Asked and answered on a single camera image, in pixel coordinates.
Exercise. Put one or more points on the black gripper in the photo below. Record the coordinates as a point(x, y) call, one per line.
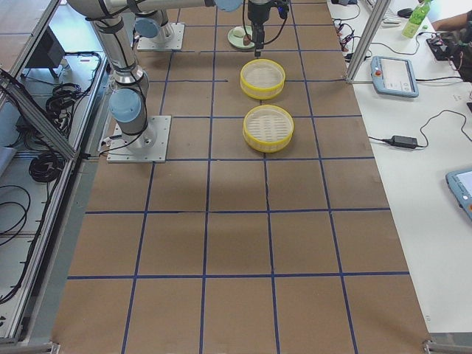
point(257, 12)

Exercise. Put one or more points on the brown steamed bun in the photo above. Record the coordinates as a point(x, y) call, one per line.
point(247, 41)

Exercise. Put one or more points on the white steamed bun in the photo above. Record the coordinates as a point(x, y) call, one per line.
point(238, 32)

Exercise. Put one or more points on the yellow steamer basket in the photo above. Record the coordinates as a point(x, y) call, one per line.
point(262, 79)
point(268, 128)

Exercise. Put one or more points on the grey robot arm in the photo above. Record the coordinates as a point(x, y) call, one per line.
point(159, 16)
point(128, 102)

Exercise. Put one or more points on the light green plate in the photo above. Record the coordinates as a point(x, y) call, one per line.
point(237, 42)

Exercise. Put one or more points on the blue teach pendant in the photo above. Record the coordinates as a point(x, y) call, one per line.
point(393, 76)
point(459, 183)

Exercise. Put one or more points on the green drink bottle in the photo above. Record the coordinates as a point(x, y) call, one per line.
point(419, 13)

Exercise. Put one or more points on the black power adapter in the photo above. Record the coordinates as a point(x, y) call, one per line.
point(402, 142)

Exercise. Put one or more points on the brown grid table mat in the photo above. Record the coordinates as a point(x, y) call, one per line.
point(222, 249)

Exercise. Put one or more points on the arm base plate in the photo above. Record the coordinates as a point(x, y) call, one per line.
point(151, 146)
point(160, 39)

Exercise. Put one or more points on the aluminium frame post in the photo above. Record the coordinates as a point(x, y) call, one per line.
point(370, 29)

